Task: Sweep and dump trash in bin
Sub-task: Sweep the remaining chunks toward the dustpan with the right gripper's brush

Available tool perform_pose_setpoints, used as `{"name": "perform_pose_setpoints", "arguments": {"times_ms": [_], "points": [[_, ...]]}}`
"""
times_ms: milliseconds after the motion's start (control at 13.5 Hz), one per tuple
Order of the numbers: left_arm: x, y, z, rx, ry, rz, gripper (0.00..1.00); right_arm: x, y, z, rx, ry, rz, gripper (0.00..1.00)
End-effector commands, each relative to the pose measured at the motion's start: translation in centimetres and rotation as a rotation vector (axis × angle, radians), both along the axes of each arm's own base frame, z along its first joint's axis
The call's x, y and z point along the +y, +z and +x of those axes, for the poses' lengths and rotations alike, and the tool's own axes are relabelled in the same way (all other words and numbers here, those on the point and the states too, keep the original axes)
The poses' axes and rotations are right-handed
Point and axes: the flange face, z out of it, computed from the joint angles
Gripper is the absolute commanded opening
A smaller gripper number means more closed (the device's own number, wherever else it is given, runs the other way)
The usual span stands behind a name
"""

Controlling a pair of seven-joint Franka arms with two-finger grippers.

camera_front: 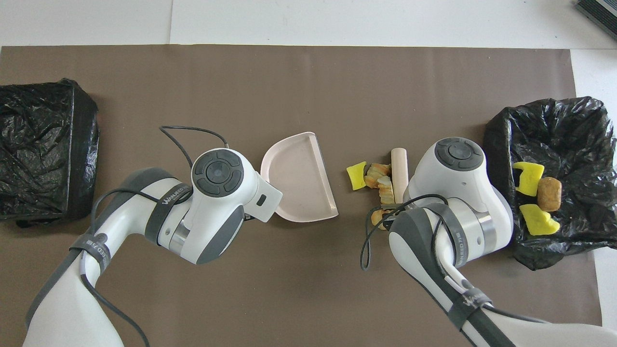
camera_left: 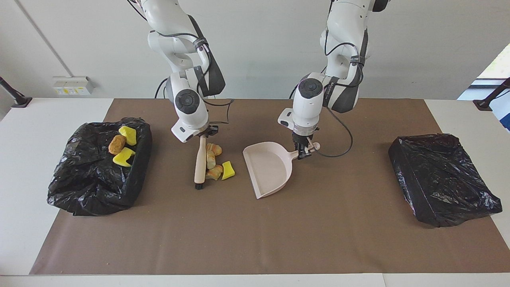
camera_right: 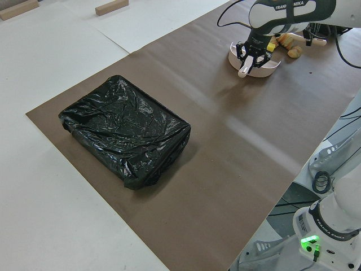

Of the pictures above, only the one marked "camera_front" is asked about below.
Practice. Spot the beige plastic dustpan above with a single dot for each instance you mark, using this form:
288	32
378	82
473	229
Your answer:
299	183

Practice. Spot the dark grey ribbed device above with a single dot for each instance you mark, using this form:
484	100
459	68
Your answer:
602	12

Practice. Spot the chunky yellow sponge piece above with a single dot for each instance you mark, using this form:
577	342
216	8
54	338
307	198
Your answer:
537	221

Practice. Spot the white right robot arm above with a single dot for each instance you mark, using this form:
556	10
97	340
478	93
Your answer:
462	193

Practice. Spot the beige hand brush black bristles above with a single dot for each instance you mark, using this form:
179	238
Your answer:
399	168

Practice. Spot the small yellow sponge wedge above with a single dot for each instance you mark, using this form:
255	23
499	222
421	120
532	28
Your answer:
356	176

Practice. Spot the notched yellow sponge piece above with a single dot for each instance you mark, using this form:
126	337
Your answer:
530	178

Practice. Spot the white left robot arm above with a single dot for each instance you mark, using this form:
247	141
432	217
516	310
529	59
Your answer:
62	313

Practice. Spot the brown paper table mat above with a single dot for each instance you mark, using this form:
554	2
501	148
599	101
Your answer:
289	86

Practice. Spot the brown cork-like cylinder piece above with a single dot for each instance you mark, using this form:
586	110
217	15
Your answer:
549	193

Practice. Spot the striped croissant bread piece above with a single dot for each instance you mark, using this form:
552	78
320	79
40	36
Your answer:
386	192
378	218
378	169

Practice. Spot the taut black bag-lined bin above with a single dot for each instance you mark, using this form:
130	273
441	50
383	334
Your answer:
48	159

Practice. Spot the crumpled black bag-lined bin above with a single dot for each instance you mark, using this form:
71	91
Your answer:
569	130

